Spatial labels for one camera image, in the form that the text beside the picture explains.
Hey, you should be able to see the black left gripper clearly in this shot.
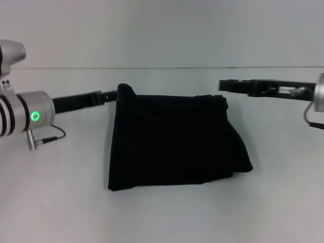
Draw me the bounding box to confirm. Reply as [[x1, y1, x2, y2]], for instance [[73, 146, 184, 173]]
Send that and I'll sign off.
[[52, 91, 119, 115]]

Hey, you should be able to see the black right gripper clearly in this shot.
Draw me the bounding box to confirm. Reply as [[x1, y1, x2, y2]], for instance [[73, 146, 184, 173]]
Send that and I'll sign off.
[[219, 78, 317, 102]]

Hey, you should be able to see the black shirt with white print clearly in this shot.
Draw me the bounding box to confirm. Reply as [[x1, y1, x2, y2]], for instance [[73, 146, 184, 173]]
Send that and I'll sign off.
[[107, 83, 254, 192]]

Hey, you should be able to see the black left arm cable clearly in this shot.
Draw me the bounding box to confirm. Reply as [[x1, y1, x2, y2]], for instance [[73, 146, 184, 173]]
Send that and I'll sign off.
[[27, 124, 67, 151]]

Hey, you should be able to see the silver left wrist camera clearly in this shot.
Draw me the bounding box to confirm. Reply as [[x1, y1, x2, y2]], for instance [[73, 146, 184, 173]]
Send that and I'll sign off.
[[0, 39, 27, 97]]

